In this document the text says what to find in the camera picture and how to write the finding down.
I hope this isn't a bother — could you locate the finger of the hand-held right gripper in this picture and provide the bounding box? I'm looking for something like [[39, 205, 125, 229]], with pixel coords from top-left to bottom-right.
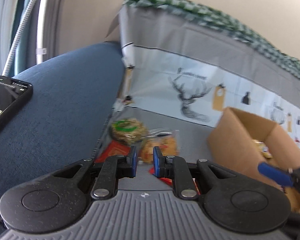
[[257, 162, 300, 196]]

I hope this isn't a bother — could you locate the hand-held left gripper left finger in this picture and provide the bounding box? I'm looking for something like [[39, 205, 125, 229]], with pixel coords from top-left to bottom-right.
[[52, 145, 138, 200]]

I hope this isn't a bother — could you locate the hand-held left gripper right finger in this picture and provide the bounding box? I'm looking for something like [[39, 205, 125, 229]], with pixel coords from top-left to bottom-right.
[[153, 146, 240, 200]]

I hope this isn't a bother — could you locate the round puffed rice cake packet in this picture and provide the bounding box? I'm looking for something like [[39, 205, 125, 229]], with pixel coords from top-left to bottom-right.
[[111, 118, 148, 145]]

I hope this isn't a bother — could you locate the cardboard box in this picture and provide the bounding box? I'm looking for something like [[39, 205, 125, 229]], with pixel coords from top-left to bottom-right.
[[207, 107, 300, 214]]

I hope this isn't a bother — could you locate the clear bag of orange snacks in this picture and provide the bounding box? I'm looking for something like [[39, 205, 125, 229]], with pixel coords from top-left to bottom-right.
[[139, 129, 179, 164]]

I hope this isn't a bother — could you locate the red snack packet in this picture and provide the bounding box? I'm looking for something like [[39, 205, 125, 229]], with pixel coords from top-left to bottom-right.
[[94, 140, 130, 164], [149, 166, 203, 195]]

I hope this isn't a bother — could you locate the yellow white snack packet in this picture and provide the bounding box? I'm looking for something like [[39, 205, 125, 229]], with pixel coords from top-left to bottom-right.
[[251, 139, 273, 159]]

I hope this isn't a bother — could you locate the blue sofa armrest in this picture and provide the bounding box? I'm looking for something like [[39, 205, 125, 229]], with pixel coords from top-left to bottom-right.
[[0, 41, 127, 240]]

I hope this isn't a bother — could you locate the deer print cushion cover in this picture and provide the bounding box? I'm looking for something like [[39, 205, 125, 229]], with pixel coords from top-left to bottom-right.
[[91, 5, 300, 193]]

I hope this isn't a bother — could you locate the black smartphone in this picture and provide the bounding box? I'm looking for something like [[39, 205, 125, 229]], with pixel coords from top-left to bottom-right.
[[0, 76, 33, 144]]

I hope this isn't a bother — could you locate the green checkered cloth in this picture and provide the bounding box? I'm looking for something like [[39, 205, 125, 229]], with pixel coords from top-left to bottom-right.
[[122, 0, 300, 82]]

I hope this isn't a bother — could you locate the white metal pole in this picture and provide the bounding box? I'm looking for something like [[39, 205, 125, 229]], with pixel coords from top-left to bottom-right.
[[36, 0, 65, 63]]

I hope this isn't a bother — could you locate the grey woven hose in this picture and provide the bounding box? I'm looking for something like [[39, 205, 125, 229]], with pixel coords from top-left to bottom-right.
[[1, 0, 42, 77]]

